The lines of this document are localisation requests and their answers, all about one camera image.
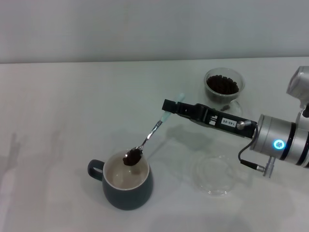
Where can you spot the clear double-wall glass cup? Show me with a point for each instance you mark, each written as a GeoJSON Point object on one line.
{"type": "Point", "coordinates": [210, 95]}

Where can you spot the dark grey ceramic mug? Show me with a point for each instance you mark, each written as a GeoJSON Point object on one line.
{"type": "Point", "coordinates": [128, 195]}

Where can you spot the scooped coffee beans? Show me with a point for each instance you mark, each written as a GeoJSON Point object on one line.
{"type": "Point", "coordinates": [131, 158]}

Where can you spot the clear glass saucer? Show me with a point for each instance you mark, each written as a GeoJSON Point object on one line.
{"type": "Point", "coordinates": [214, 186]}

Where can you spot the coffee bean pile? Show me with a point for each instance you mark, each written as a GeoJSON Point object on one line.
{"type": "Point", "coordinates": [222, 83]}

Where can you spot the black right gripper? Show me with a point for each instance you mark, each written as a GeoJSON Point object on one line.
{"type": "Point", "coordinates": [224, 122]}

